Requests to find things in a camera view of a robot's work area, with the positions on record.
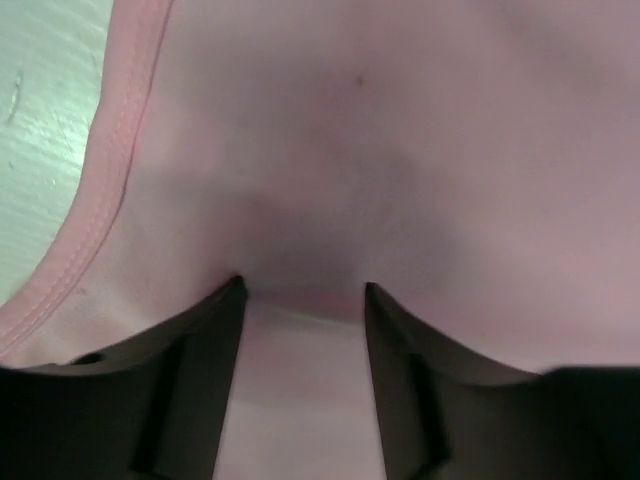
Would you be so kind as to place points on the pink t shirt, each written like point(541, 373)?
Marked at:
point(477, 160)

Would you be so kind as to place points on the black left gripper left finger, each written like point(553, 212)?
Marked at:
point(149, 407)

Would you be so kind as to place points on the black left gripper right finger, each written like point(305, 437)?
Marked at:
point(446, 412)

